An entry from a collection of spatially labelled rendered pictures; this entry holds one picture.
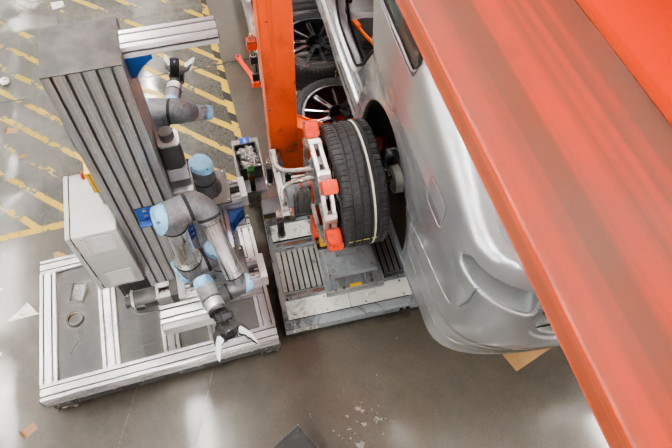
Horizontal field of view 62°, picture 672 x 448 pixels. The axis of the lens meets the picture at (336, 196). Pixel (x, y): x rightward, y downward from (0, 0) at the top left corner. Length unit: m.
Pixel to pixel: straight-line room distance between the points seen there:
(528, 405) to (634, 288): 3.25
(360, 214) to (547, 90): 2.33
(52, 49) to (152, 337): 1.84
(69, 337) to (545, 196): 3.31
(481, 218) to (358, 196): 0.84
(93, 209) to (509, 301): 1.72
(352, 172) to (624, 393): 2.40
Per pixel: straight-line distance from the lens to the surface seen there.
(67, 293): 3.66
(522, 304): 2.15
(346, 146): 2.70
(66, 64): 1.98
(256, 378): 3.41
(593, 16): 0.45
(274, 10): 2.62
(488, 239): 1.96
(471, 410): 3.45
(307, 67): 4.08
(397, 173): 2.95
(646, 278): 0.33
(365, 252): 3.47
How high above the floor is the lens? 3.25
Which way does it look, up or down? 55 degrees down
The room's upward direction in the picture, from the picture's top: 3 degrees clockwise
